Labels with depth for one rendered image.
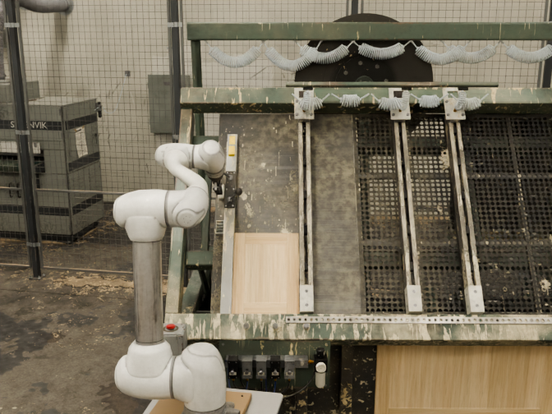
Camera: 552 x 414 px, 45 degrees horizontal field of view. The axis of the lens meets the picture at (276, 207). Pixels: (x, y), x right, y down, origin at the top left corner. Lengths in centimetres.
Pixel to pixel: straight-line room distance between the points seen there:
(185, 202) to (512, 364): 194
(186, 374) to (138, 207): 62
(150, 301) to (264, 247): 93
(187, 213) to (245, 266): 93
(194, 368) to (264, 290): 81
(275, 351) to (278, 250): 48
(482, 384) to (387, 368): 48
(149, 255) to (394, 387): 159
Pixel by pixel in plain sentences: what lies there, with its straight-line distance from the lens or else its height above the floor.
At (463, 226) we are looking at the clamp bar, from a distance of 328.
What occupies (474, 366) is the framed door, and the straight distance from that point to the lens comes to 350.
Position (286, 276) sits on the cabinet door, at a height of 104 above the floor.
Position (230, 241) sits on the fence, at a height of 118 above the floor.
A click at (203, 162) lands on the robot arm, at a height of 161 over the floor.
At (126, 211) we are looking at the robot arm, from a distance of 235.
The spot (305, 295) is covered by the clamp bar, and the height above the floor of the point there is 99.
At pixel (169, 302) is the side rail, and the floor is 95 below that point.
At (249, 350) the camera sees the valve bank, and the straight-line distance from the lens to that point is 306.
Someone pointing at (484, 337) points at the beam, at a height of 83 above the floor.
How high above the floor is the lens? 215
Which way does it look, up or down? 15 degrees down
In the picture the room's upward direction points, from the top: straight up
